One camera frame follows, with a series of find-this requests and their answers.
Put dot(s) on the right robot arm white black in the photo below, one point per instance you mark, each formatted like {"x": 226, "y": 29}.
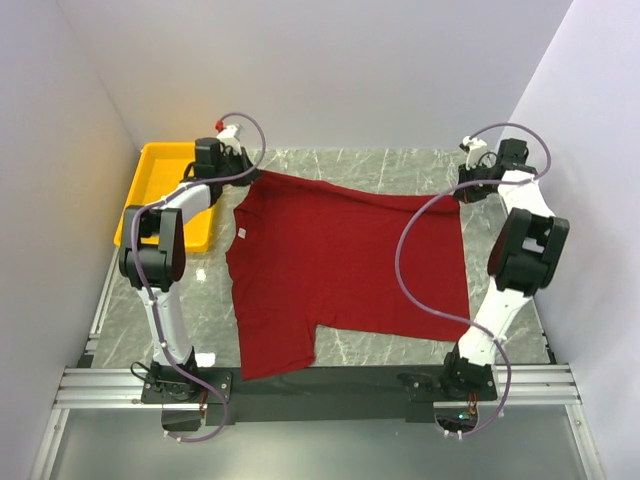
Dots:
{"x": 523, "y": 260}

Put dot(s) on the black base beam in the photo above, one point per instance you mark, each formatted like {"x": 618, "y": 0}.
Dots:
{"x": 408, "y": 392}

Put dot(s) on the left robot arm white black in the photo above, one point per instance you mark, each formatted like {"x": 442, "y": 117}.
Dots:
{"x": 168, "y": 214}

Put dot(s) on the yellow plastic tray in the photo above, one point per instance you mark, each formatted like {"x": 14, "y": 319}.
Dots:
{"x": 160, "y": 169}

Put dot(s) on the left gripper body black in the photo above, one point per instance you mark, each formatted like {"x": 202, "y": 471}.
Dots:
{"x": 245, "y": 170}

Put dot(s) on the red t shirt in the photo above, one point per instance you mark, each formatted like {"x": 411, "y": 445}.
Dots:
{"x": 308, "y": 253}

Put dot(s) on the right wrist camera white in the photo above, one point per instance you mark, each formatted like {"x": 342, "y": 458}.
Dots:
{"x": 475, "y": 149}

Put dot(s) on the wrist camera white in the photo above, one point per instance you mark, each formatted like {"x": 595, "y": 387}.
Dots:
{"x": 227, "y": 132}
{"x": 475, "y": 149}

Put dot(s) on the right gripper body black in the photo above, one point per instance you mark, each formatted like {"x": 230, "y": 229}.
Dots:
{"x": 470, "y": 186}

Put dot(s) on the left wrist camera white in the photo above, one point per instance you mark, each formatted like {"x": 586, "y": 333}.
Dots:
{"x": 227, "y": 132}

